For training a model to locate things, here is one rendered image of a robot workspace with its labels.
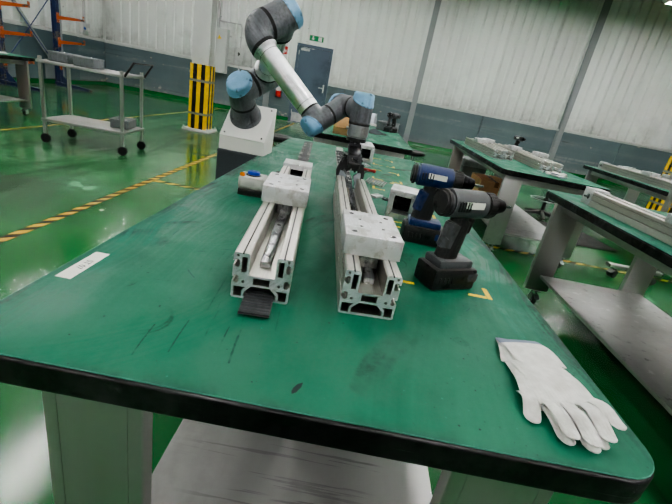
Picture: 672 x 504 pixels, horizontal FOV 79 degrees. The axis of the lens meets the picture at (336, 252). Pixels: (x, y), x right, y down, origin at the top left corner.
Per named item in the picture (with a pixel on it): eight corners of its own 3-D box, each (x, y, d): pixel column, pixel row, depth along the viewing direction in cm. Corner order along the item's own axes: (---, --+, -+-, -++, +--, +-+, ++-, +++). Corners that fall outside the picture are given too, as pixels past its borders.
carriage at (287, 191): (268, 195, 113) (271, 171, 111) (307, 202, 114) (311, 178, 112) (259, 211, 98) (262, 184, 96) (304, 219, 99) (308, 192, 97)
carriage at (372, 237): (337, 237, 92) (343, 208, 89) (385, 245, 93) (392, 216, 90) (339, 266, 77) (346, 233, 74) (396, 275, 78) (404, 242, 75)
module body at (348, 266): (332, 198, 147) (336, 174, 143) (359, 202, 147) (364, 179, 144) (337, 312, 72) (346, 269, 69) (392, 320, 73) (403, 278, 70)
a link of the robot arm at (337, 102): (317, 102, 149) (335, 106, 141) (340, 88, 152) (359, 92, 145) (323, 121, 154) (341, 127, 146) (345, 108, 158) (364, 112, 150)
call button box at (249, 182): (241, 188, 137) (243, 169, 134) (270, 193, 137) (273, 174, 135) (236, 194, 129) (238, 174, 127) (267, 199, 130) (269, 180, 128)
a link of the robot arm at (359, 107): (365, 92, 146) (381, 95, 140) (359, 123, 150) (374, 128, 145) (348, 89, 142) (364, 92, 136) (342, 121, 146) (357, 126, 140)
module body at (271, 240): (280, 188, 145) (283, 165, 142) (307, 193, 146) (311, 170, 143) (230, 296, 71) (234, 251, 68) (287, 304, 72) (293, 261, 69)
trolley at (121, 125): (40, 141, 458) (31, 42, 421) (69, 136, 509) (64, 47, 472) (134, 158, 466) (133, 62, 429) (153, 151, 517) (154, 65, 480)
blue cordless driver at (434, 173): (395, 231, 123) (413, 159, 115) (460, 245, 122) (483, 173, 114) (396, 240, 116) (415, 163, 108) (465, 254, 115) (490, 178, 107)
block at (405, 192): (381, 207, 146) (387, 181, 143) (412, 215, 144) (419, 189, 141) (377, 214, 137) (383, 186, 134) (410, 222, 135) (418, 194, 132)
